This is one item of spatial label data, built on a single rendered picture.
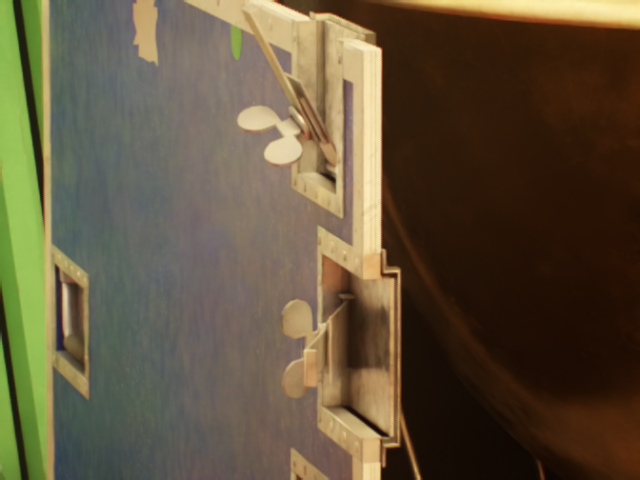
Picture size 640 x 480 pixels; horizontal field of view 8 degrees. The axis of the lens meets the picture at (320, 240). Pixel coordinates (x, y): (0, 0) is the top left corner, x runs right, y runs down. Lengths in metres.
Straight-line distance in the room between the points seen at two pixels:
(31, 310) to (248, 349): 1.95
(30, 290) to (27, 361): 0.08
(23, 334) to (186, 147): 1.79
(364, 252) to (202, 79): 0.44
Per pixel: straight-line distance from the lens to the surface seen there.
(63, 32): 3.45
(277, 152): 2.62
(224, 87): 2.90
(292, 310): 2.59
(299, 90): 2.63
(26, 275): 4.80
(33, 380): 4.80
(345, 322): 2.63
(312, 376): 2.54
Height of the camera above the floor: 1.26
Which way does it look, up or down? 9 degrees down
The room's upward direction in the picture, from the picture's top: straight up
